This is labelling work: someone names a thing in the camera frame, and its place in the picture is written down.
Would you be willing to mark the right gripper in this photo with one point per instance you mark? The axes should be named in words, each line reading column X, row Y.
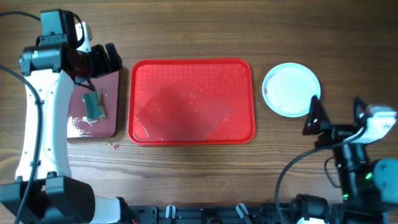
column 317, row 116

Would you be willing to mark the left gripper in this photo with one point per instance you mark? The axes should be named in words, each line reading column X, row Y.
column 99, row 53

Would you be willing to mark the green yellow sponge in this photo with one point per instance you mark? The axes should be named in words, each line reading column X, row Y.
column 94, row 105

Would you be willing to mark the white plate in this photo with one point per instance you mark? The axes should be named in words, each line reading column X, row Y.
column 288, row 88

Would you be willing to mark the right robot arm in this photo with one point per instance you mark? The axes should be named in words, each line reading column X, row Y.
column 369, row 188

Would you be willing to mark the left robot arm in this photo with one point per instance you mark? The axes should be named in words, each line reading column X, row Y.
column 44, row 190

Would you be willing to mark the red plastic tray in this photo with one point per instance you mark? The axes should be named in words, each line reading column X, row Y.
column 191, row 101

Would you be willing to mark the black tray with maroon liner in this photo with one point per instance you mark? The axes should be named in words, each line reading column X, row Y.
column 79, row 126

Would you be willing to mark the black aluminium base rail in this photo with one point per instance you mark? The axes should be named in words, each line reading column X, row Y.
column 241, row 213

